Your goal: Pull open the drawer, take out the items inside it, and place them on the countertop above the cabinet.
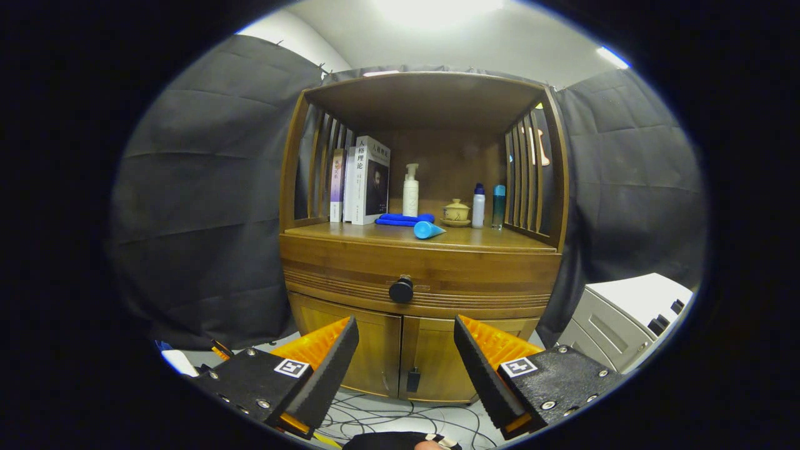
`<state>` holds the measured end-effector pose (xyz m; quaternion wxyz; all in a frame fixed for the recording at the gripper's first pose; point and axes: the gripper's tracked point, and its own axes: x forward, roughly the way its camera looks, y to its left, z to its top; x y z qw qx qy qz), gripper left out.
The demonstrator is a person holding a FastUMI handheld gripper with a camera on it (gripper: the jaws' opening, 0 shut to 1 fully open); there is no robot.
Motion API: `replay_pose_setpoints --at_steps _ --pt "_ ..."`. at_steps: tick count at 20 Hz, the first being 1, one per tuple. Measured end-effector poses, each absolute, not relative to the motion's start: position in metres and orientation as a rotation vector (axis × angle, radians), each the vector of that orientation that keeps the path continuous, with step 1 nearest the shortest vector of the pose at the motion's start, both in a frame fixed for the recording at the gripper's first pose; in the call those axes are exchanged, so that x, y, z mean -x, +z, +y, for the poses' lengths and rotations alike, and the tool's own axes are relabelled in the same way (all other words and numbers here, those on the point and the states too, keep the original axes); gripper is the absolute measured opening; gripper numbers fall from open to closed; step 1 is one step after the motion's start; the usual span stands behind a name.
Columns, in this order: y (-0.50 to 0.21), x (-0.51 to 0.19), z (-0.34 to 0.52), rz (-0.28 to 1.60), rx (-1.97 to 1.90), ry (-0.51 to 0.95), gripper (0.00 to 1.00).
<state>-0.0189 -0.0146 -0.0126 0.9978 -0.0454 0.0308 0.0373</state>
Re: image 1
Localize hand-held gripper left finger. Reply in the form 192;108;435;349
191;316;360;438

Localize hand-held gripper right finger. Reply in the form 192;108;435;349
453;314;628;440

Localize black round drawer knob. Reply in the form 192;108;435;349
389;275;414;305

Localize wooden drawer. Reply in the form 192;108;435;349
279;232;562;319

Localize wooden cabinet door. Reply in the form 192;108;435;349
399;314;541;404
289;292;403;399

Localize wooden countertop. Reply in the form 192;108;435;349
282;220;558;254

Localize white metal drawer unit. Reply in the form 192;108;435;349
556;272;694;374

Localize wooden cabinet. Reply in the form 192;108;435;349
278;71;569;404

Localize white plastic device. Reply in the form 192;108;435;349
161;349;199;378

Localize yellow lidded teacup with saucer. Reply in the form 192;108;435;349
440;199;471;228

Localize folded blue cloth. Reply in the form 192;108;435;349
375;212;436;227

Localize thin white book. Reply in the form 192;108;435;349
342;146;357;224

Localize purple and white book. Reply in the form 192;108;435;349
329;148;346;223

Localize white pump bottle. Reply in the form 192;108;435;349
402;163;420;218

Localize thick white portrait book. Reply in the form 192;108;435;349
351;136;392;226

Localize black backdrop cloth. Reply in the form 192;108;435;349
109;34;707;351

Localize small ceiling light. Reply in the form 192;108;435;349
595;45;631;70

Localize tangle of black cables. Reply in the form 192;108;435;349
312;391;501;450

